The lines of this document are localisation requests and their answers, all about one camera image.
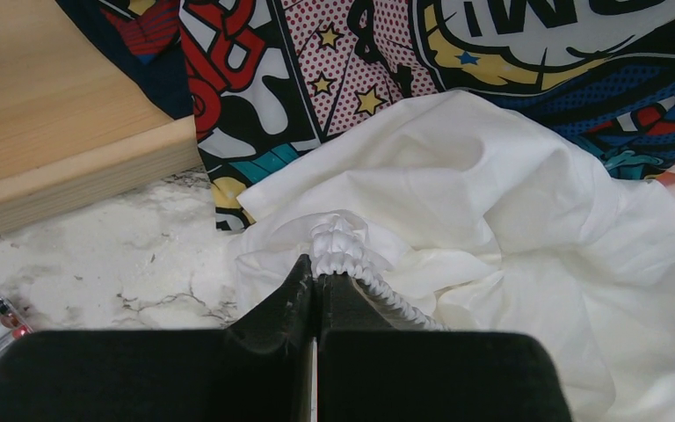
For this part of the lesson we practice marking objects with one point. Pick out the wooden clothes rack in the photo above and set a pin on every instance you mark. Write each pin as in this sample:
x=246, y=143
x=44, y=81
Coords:
x=73, y=129

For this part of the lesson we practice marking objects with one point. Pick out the white shorts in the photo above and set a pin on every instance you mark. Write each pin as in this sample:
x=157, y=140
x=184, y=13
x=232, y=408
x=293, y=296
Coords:
x=483, y=220

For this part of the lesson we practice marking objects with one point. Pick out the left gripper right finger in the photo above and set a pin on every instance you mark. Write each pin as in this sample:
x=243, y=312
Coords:
x=368, y=370

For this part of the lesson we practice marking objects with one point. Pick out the comic print shorts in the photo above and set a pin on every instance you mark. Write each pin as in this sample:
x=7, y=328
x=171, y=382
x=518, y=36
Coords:
x=268, y=81

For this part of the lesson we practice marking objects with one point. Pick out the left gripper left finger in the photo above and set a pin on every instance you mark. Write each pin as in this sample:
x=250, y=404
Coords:
x=256, y=369

